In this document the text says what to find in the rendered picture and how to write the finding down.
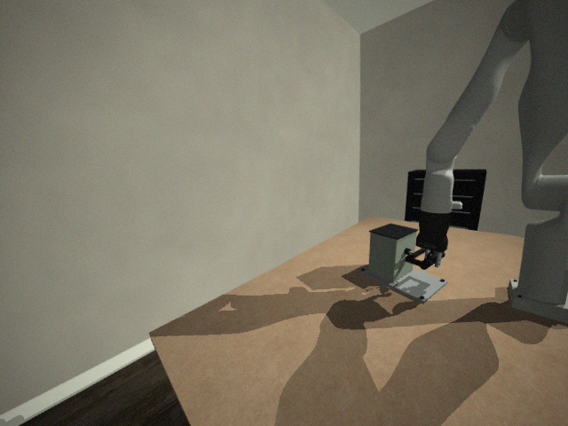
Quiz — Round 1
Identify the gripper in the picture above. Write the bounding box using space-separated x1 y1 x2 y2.
416 193 462 268

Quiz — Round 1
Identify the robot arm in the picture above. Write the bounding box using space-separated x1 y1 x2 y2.
423 0 568 304

